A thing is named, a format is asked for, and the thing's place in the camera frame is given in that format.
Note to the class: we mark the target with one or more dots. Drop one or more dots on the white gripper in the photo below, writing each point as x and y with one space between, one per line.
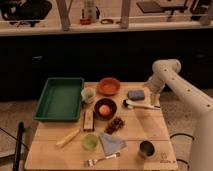
156 86

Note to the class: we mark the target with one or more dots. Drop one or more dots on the blue sponge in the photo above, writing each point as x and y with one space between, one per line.
136 95

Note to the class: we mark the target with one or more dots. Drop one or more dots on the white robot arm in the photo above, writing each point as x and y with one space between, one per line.
165 72

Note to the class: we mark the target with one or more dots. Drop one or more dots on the metal cup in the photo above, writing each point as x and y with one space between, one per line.
146 149

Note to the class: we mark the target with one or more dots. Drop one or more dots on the green plastic cup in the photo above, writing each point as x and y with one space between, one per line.
90 142

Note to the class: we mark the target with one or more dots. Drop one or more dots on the dark brown bowl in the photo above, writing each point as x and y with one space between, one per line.
105 101

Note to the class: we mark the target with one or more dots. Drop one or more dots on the bunch of dark grapes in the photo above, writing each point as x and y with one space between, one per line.
116 124

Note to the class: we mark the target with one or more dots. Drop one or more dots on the orange bowl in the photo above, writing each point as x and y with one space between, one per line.
108 86

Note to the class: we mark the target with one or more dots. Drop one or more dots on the orange ball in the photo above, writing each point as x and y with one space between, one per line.
104 110

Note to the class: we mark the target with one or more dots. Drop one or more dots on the blue folded cloth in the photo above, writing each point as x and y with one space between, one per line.
111 144

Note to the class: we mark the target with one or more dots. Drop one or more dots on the pale green mug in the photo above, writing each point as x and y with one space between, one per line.
88 95

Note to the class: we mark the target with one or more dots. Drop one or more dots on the wooden block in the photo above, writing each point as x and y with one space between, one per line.
88 124

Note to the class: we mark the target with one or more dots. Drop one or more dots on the silver fork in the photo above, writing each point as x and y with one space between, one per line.
92 162

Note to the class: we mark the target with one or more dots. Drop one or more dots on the green plastic tray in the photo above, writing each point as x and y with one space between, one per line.
60 100

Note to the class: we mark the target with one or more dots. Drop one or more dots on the red object on shelf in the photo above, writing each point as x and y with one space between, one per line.
85 21

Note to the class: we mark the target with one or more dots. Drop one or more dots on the white bottle on shelf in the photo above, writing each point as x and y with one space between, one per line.
90 10

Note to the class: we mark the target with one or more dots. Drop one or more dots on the black pole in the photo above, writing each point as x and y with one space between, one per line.
17 155

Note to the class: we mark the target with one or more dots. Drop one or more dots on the black office chair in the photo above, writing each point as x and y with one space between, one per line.
29 12

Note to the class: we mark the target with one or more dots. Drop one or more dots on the white handled brush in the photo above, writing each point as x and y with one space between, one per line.
131 104

